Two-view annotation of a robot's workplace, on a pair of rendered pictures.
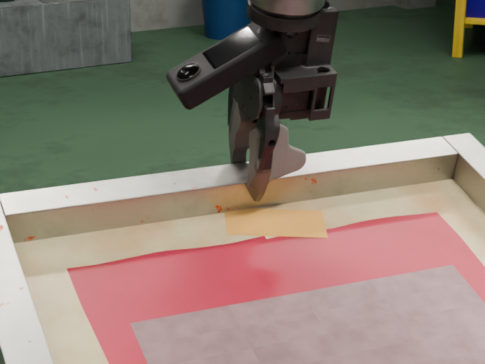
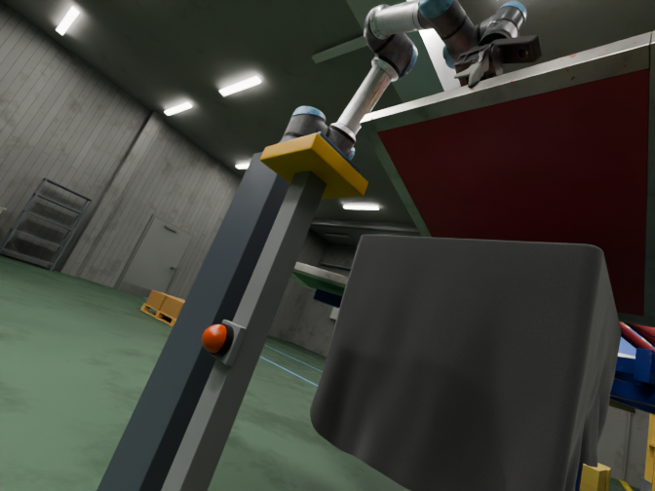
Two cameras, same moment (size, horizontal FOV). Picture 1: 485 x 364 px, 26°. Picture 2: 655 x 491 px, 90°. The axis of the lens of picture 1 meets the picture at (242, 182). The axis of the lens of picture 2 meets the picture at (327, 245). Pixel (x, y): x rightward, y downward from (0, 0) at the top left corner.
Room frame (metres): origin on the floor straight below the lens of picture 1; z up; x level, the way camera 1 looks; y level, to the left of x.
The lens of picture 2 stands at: (1.41, 0.46, 0.70)
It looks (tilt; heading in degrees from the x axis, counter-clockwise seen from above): 15 degrees up; 250
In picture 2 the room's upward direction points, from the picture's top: 20 degrees clockwise
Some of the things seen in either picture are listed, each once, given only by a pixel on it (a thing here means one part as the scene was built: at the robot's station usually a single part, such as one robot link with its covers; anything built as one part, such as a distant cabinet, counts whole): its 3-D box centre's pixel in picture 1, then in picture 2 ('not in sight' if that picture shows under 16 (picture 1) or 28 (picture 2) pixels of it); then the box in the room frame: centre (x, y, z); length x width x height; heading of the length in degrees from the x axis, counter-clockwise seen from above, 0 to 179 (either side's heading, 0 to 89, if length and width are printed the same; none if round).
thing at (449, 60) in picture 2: not in sight; (464, 43); (1.02, -0.14, 1.54); 0.11 x 0.11 x 0.08; 13
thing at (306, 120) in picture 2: not in sight; (306, 129); (1.25, -0.63, 1.37); 0.13 x 0.12 x 0.14; 13
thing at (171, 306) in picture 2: not in sight; (178, 311); (1.22, -6.34, 0.21); 1.18 x 0.85 x 0.41; 117
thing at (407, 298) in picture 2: not in sight; (422, 351); (1.00, -0.02, 0.74); 0.45 x 0.03 x 0.43; 112
